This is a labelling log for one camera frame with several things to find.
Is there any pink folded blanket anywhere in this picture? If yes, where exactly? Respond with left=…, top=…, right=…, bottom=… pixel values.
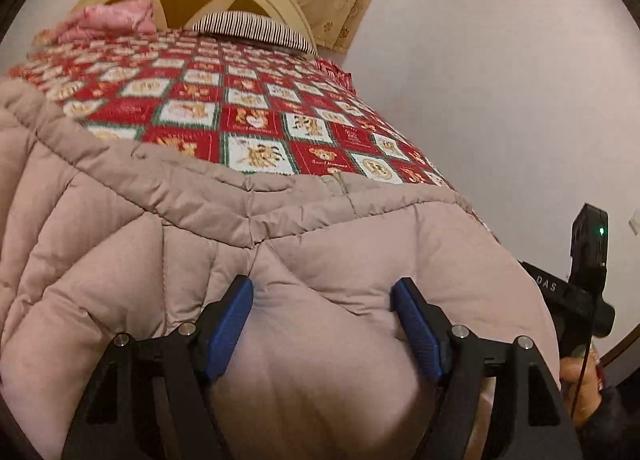
left=52, top=0, right=158, bottom=43

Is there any person's right forearm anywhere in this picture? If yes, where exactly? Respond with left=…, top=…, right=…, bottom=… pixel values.
left=575, top=382, right=640, bottom=460

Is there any beige quilted puffer jacket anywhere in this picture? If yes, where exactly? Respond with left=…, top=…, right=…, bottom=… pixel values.
left=0, top=77, right=561, bottom=460

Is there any red checkered printed bedspread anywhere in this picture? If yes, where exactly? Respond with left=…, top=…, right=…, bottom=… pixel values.
left=7, top=27, right=501, bottom=245

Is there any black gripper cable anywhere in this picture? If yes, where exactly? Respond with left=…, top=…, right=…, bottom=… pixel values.
left=569, top=310, right=601, bottom=418

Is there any red ruffled cloth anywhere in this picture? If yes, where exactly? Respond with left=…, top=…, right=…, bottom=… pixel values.
left=315, top=57, right=357, bottom=94

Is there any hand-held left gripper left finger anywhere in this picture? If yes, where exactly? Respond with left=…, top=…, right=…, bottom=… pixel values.
left=61, top=275, right=255, bottom=460

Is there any person's right hand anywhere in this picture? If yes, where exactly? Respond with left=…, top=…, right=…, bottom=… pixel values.
left=559, top=344, right=608, bottom=428

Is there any small printed pillow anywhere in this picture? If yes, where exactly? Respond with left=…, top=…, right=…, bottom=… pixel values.
left=31, top=28, right=68, bottom=48

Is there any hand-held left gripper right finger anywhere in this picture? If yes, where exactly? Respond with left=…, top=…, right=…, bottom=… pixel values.
left=390, top=277, right=586, bottom=460

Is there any striped pillow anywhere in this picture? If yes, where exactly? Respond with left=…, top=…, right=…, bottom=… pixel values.
left=192, top=10, right=318, bottom=55

